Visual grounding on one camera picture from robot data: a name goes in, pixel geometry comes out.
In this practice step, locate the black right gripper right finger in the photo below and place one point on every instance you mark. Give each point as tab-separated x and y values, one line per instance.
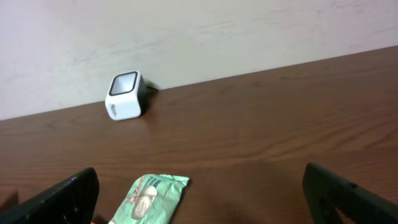
327	192

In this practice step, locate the mint green wipes packet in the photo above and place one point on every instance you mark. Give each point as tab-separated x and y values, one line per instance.
152	199

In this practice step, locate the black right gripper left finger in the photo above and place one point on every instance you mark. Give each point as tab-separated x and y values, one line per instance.
72	200

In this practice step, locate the white barcode scanner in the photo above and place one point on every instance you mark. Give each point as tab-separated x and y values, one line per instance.
127	96

